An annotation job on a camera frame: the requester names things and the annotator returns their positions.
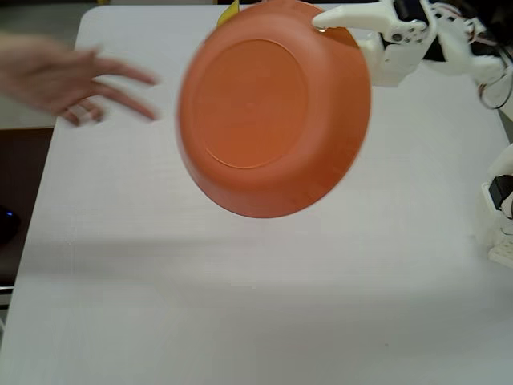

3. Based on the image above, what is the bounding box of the white gripper with motor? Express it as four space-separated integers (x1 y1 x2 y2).
311 0 436 87

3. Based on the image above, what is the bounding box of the yellow plate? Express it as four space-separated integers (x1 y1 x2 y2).
217 0 241 26

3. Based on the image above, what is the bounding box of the orange plate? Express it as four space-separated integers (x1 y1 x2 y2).
175 0 374 221

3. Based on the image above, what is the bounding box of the person's right hand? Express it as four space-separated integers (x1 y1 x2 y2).
0 32 161 128

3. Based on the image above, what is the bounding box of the black computer mouse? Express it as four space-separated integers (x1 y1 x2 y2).
0 205 22 246

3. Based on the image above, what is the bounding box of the black camera cable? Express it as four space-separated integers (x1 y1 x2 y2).
478 66 513 112

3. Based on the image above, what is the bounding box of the grey metal frame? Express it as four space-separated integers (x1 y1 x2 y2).
0 284 16 336

